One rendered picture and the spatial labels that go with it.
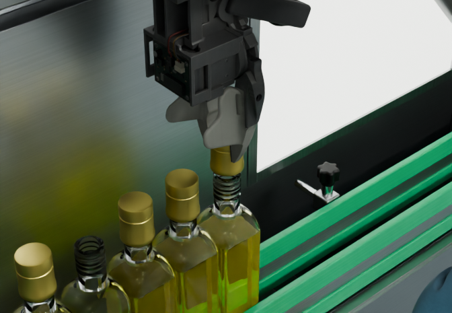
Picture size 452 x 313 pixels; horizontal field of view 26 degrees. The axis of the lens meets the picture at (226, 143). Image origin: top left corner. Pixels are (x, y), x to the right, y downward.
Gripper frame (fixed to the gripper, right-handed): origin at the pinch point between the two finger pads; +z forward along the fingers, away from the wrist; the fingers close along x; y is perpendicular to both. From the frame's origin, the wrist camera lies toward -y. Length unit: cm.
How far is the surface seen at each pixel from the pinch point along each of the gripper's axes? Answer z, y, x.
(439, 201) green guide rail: 23.1, -33.4, 4.0
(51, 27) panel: -12.0, 11.9, -12.0
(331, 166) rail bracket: 17.5, -22.5, -5.6
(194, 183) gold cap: 2.4, 5.3, 1.2
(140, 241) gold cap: 6.1, 12.2, 1.3
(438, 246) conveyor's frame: 30.6, -33.7, 4.8
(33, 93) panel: -5.8, 14.7, -12.0
